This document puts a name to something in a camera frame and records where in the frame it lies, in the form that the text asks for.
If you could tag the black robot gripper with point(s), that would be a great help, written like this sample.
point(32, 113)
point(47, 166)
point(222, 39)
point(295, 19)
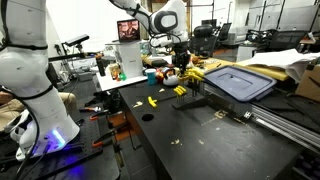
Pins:
point(181, 53)

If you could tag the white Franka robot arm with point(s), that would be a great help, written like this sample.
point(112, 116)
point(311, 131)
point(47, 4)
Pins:
point(33, 83)

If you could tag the black hex key stand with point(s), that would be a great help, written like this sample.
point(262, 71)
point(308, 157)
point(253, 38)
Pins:
point(190, 101)

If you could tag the small green object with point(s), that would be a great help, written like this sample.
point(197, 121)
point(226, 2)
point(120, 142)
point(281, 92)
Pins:
point(122, 76)

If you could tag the triangular tan paper scrap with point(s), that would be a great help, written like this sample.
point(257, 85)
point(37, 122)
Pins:
point(161, 90)

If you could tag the blue plastic cup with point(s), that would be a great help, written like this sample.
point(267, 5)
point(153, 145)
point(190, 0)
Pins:
point(151, 77)

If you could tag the dark blue plastic lid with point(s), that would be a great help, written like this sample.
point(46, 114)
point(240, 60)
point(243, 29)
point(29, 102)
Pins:
point(240, 83)

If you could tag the crumpled tan paper scrap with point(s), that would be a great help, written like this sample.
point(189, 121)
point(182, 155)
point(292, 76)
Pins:
point(137, 104)

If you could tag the small tan paper scrap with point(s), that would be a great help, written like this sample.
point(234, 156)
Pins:
point(175, 142)

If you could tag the white side table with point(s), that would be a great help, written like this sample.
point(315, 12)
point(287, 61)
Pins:
point(110, 83)

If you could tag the light wooden board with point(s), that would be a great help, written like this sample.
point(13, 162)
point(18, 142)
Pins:
point(263, 71)

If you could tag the dark bottle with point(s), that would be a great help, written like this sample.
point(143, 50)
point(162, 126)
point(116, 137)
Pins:
point(100, 65)

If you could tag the black clamp orange grip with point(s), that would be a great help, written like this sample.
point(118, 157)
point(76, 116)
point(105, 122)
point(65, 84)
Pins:
point(104, 137)

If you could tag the black mesh office chair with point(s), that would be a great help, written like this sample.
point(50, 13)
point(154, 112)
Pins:
point(286, 39)

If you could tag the grey metal cabinets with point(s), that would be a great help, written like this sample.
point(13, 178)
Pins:
point(283, 15)

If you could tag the taped cardboard box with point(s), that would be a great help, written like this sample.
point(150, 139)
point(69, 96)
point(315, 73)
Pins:
point(308, 83)

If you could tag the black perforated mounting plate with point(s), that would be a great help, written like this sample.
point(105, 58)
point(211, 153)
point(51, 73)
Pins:
point(85, 155)

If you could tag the person leg khaki trousers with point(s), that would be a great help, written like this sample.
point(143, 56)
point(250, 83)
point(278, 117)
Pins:
point(10, 111)

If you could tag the black stereo camera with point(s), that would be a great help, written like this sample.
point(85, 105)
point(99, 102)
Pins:
point(76, 40)

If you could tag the black side table aluminium frame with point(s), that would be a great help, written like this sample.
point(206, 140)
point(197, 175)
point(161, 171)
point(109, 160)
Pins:
point(283, 128)

